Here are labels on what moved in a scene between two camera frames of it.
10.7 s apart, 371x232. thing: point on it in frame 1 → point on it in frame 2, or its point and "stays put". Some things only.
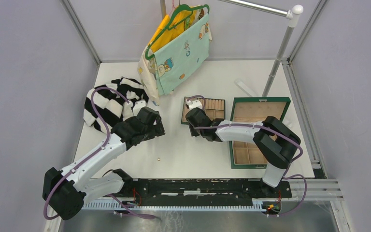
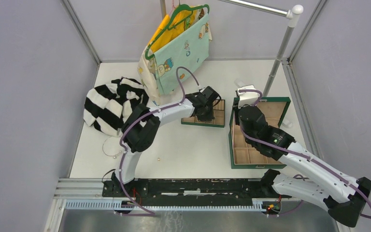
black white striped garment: (111, 108) stays put
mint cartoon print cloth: (185, 57) stays put
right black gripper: (193, 132) → (236, 115)
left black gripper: (156, 129) → (208, 117)
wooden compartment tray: (215, 108) stays put
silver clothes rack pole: (292, 14) stays put
